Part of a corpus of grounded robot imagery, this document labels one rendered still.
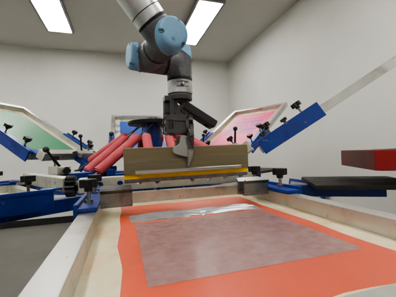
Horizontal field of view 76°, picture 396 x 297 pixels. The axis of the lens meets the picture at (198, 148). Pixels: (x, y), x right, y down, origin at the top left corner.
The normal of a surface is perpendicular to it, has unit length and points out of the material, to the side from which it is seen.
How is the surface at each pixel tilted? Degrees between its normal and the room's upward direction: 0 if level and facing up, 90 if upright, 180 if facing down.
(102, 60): 90
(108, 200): 90
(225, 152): 89
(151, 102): 90
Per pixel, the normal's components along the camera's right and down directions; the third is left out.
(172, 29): 0.51, -0.03
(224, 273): -0.04, -1.00
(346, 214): -0.96, 0.03
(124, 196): 0.29, -0.03
